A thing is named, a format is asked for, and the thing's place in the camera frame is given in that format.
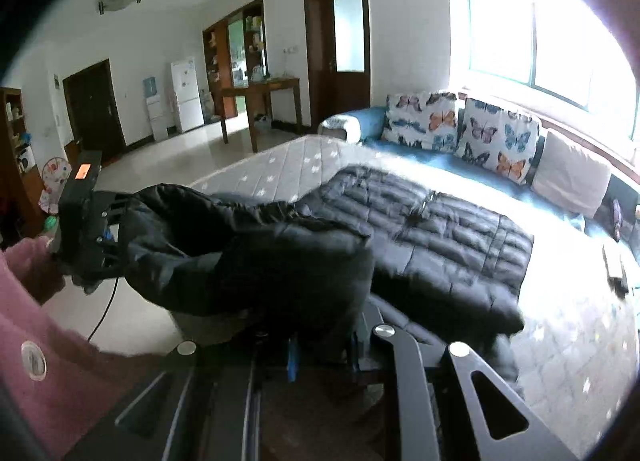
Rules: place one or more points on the brown door with glass panel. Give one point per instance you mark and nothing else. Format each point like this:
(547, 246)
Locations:
(320, 66)

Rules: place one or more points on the blue sofa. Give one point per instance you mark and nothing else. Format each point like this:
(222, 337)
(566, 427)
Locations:
(371, 122)

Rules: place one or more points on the grey armrest cover cloth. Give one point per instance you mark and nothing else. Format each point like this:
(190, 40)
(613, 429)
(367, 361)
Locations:
(337, 126)

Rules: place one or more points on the green framed window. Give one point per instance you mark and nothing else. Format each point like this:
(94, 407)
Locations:
(550, 41)

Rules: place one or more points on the white pillow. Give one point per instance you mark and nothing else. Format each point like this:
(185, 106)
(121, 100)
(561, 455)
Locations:
(570, 173)

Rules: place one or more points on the wooden table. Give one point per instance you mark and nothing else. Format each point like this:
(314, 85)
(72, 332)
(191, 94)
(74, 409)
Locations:
(260, 87)

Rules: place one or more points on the dark brown door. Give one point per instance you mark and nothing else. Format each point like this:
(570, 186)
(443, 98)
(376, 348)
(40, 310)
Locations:
(92, 111)

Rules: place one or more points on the ceiling lamp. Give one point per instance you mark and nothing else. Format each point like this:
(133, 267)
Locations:
(120, 1)

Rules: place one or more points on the purple small item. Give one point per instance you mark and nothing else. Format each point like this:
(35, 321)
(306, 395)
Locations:
(617, 218)

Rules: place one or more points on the grey electronic device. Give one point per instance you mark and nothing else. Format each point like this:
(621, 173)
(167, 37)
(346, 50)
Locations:
(615, 266)

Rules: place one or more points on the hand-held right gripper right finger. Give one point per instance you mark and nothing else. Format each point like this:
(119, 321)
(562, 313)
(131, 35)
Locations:
(400, 371)

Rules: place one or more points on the person's left hand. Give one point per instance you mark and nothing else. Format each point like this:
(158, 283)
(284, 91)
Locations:
(49, 285)

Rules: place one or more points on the white water dispenser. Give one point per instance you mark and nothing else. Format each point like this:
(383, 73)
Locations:
(156, 111)

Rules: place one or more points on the white refrigerator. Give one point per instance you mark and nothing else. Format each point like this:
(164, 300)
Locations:
(186, 96)

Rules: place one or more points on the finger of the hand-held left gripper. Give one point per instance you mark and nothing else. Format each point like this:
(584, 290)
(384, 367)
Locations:
(112, 258)
(112, 206)

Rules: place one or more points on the black down jacket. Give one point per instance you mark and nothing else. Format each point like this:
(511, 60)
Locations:
(425, 241)

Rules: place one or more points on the patterned baby seat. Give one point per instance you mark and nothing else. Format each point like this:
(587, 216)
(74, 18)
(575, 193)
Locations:
(54, 183)

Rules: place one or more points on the person's pink coat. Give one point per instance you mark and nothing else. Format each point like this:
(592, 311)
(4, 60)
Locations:
(50, 381)

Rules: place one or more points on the butterfly print pillow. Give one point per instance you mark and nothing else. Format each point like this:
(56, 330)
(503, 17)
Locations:
(425, 121)
(500, 141)

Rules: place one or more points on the wooden shelf cabinet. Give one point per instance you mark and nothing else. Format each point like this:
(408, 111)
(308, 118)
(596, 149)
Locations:
(212, 66)

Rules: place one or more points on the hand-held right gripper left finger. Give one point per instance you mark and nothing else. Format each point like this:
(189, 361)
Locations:
(292, 363)

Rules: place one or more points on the wooden bookshelf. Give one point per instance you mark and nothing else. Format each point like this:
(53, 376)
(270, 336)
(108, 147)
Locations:
(15, 166)

